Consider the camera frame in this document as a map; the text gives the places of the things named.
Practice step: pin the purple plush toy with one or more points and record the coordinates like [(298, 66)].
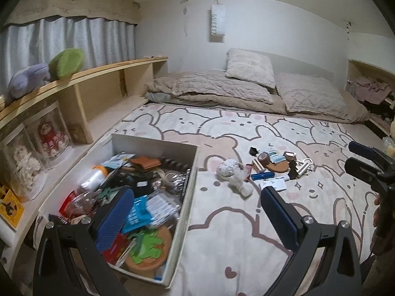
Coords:
[(27, 80)]

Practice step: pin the beige right pillow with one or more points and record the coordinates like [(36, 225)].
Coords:
[(310, 95)]

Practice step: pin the white plastic bag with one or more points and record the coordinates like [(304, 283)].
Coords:
[(235, 174)]

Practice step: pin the white doll in case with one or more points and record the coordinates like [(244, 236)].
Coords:
[(27, 173)]

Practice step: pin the brown tape roll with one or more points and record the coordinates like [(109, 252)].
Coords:
[(264, 158)]

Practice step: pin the blue white sachet packet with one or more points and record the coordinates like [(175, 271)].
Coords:
[(275, 157)]

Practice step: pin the white striped box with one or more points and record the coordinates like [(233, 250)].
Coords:
[(303, 166)]

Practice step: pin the small black cup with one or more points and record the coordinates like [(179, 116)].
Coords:
[(253, 151)]

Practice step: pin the hanging wall sign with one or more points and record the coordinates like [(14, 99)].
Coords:
[(217, 21)]

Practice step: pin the red metallic lighter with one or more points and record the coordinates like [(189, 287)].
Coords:
[(248, 169)]

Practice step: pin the white remote control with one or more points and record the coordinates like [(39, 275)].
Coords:
[(278, 184)]

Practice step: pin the wooden shelf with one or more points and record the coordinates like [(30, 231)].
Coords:
[(91, 102), (373, 87)]

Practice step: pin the blue metallic box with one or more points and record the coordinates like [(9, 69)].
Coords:
[(262, 176)]

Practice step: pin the green plush toy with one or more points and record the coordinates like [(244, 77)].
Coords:
[(66, 63)]

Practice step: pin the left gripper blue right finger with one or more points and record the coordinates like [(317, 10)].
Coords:
[(338, 272)]

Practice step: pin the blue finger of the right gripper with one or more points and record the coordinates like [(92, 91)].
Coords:
[(359, 169), (361, 150)]

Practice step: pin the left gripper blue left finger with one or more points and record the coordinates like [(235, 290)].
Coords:
[(56, 272)]

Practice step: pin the beige striped small box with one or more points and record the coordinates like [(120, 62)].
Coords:
[(258, 166)]

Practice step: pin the red doll in case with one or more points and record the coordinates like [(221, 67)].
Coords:
[(49, 135)]

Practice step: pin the beige pillow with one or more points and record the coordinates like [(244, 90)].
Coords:
[(310, 95), (250, 67)]

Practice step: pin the white shoe box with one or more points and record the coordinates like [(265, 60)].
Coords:
[(162, 176)]

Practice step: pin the right wooden shelf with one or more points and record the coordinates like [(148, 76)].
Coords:
[(373, 87)]

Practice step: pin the beige left pillow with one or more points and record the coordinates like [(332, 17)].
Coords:
[(250, 67)]

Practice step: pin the round cork coaster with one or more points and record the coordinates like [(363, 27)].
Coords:
[(279, 167)]

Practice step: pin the black square cup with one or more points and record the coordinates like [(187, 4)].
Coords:
[(293, 164)]

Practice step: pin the beige folded blanket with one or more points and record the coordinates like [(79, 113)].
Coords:
[(215, 89)]

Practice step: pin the grey curtain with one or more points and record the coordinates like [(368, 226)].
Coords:
[(37, 30)]

